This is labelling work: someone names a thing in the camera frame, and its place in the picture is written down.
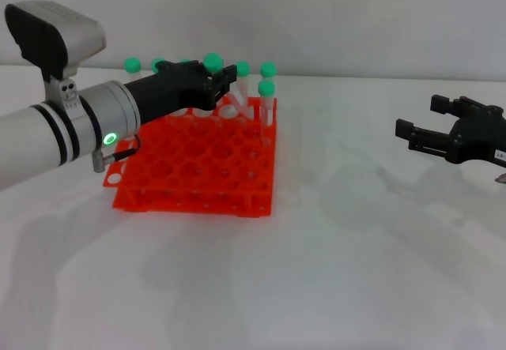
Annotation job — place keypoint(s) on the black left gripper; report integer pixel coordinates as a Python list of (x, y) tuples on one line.
[(174, 87)]

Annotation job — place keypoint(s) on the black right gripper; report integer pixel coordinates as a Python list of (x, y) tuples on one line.
[(480, 136)]

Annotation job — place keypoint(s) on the green capped test tube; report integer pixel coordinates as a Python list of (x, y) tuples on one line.
[(184, 61), (242, 68), (266, 88), (268, 69), (131, 65), (156, 64), (212, 62)]

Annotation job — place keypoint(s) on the orange test tube rack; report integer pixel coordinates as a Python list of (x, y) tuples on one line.
[(197, 156)]

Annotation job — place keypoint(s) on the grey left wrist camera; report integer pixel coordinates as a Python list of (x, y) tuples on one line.
[(47, 38)]

